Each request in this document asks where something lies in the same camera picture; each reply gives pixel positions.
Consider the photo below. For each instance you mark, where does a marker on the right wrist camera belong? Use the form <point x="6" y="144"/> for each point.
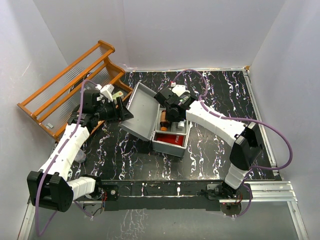
<point x="179" y="89"/>

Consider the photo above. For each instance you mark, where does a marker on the brown medicine bottle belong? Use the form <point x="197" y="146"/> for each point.
<point x="164" y="123"/>

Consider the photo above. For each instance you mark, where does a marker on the grey plastic tray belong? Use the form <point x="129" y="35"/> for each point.
<point x="173" y="126"/>

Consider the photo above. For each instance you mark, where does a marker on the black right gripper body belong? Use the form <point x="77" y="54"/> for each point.
<point x="171" y="118"/>

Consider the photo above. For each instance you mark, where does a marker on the silver metal medicine case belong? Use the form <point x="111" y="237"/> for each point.
<point x="145" y="110"/>

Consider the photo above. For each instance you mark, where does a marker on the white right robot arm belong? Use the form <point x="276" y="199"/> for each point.
<point x="245" y="139"/>

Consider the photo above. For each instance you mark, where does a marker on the white green-label bottle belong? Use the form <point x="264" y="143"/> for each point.
<point x="181" y="124"/>

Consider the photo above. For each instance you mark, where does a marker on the white medicine box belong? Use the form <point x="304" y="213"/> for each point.
<point x="118" y="94"/>

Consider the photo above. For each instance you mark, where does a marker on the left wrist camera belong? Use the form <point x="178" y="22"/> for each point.
<point x="106" y="91"/>

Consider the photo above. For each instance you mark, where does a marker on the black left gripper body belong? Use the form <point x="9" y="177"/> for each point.
<point x="106" y="112"/>

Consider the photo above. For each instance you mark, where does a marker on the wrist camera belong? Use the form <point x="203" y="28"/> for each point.
<point x="106" y="91"/>
<point x="179" y="89"/>

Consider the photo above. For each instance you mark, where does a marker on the red first aid pouch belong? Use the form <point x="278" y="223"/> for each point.
<point x="170" y="139"/>

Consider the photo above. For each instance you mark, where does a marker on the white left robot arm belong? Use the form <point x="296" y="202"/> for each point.
<point x="49" y="187"/>

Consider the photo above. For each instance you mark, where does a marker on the wooden shelf rack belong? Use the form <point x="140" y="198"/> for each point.
<point x="51" y="105"/>

